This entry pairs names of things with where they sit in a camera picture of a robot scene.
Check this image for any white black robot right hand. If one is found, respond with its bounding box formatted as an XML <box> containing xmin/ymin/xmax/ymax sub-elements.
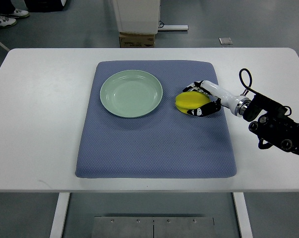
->
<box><xmin>182</xmin><ymin>80</ymin><xmax>251</xmax><ymax>117</ymax></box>

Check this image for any yellow starfruit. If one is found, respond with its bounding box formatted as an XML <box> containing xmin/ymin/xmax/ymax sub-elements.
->
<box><xmin>175</xmin><ymin>91</ymin><xmax>211</xmax><ymax>114</ymax></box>

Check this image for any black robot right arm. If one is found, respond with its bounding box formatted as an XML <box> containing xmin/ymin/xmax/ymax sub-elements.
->
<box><xmin>242</xmin><ymin>93</ymin><xmax>299</xmax><ymax>155</ymax></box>

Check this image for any grey floor square plate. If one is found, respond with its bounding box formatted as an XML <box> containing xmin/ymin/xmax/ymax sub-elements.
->
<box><xmin>219</xmin><ymin>37</ymin><xmax>233</xmax><ymax>46</ymax></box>

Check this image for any pale green plate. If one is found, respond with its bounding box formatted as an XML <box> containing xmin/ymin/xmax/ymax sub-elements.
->
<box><xmin>100</xmin><ymin>70</ymin><xmax>163</xmax><ymax>118</ymax></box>

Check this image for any metal floor plate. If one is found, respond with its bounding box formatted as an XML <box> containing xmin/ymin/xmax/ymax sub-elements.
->
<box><xmin>91</xmin><ymin>216</ymin><xmax>217</xmax><ymax>238</ymax></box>

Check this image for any blue textured mat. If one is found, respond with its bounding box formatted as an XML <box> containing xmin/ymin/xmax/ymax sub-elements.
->
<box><xmin>75</xmin><ymin>60</ymin><xmax>237</xmax><ymax>179</ymax></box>

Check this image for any white floor bar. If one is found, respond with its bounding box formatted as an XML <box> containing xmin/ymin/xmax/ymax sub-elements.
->
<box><xmin>158</xmin><ymin>25</ymin><xmax>188</xmax><ymax>31</ymax></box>

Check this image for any white table leg right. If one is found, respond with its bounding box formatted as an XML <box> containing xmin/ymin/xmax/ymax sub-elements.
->
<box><xmin>233</xmin><ymin>192</ymin><xmax>253</xmax><ymax>238</ymax></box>

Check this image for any white table leg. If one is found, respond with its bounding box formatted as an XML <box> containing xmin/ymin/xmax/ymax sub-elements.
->
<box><xmin>233</xmin><ymin>192</ymin><xmax>253</xmax><ymax>238</ymax></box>
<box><xmin>50</xmin><ymin>192</ymin><xmax>70</xmax><ymax>238</ymax></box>

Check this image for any brown cardboard box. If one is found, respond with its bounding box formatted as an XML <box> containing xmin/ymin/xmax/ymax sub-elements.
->
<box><xmin>119</xmin><ymin>33</ymin><xmax>155</xmax><ymax>48</ymax></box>

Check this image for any white table leg left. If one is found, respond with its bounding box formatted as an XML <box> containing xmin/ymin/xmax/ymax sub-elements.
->
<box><xmin>50</xmin><ymin>192</ymin><xmax>70</xmax><ymax>238</ymax></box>

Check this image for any black base with white edge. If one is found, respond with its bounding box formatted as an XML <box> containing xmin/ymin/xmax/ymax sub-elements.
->
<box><xmin>24</xmin><ymin>0</ymin><xmax>67</xmax><ymax>12</ymax></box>

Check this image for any white green sneaker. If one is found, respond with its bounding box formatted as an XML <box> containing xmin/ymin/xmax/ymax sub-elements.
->
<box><xmin>0</xmin><ymin>15</ymin><xmax>17</xmax><ymax>28</ymax></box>

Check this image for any black cable loop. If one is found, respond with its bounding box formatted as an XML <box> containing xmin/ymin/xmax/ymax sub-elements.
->
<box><xmin>239</xmin><ymin>68</ymin><xmax>258</xmax><ymax>96</ymax></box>

